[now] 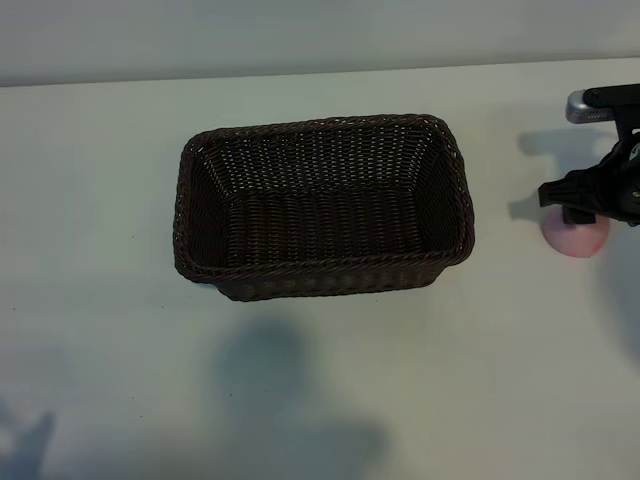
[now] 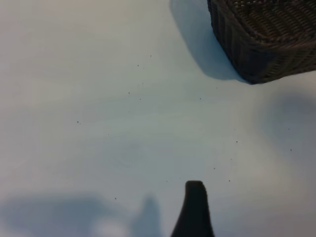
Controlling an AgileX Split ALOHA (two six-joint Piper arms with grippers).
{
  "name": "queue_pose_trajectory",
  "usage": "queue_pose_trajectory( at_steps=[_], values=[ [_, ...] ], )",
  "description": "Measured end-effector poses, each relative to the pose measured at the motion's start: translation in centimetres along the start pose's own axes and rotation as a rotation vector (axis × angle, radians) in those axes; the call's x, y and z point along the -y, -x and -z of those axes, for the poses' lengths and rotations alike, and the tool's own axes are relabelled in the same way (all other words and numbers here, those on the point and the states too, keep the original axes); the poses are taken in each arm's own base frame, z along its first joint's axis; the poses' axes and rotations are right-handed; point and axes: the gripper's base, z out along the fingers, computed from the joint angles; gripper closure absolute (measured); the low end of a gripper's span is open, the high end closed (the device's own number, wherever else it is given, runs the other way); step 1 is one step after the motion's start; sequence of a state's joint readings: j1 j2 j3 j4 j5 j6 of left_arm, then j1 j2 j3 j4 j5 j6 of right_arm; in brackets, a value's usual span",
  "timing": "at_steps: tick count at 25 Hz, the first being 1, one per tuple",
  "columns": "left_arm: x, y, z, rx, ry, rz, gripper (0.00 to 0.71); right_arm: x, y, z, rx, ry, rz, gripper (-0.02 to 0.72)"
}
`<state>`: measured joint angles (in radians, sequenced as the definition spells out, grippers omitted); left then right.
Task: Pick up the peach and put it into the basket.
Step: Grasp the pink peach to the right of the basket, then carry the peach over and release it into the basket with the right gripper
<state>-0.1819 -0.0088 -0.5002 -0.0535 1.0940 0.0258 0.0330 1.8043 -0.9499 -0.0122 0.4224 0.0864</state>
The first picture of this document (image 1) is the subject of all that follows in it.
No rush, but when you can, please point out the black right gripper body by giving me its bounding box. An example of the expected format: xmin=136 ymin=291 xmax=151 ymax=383
xmin=599 ymin=127 xmax=640 ymax=226

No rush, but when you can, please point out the pink peach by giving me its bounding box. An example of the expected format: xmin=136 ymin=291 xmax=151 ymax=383
xmin=542 ymin=208 xmax=612 ymax=260

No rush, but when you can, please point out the dark brown wicker basket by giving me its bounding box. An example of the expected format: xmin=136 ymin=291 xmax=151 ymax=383
xmin=173 ymin=113 xmax=475 ymax=304

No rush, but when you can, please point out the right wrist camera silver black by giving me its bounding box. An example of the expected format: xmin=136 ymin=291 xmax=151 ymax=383
xmin=565 ymin=83 xmax=640 ymax=124

